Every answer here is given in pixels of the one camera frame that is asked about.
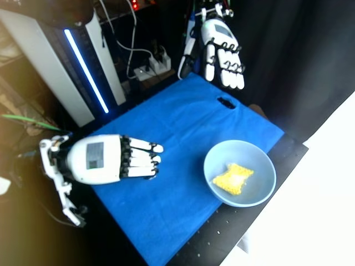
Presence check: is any blue cloth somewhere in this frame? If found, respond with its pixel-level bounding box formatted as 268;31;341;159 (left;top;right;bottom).
90;72;286;266

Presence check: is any white cable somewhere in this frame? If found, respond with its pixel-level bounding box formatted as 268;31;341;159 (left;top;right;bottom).
98;0;152;54
124;0;139;80

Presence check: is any black curtain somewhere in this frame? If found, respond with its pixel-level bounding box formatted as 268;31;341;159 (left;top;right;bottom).
230;0;355;139

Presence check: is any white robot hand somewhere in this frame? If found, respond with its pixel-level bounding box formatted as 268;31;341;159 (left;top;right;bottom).
200;18;247;91
65;134;165;186

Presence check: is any bag of yellow beads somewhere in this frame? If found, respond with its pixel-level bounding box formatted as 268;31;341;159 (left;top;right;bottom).
212;162;255;196

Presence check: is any white power strip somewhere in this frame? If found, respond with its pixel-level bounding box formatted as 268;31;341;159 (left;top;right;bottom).
148;46;172;75

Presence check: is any light blue bowl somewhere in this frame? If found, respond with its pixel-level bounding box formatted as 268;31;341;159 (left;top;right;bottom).
203;140;277;208

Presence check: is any green cable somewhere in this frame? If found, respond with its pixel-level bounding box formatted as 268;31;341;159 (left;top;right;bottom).
0;114;63;131

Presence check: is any white column with blue light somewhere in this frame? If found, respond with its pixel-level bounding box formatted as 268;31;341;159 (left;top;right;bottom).
0;8;127;128

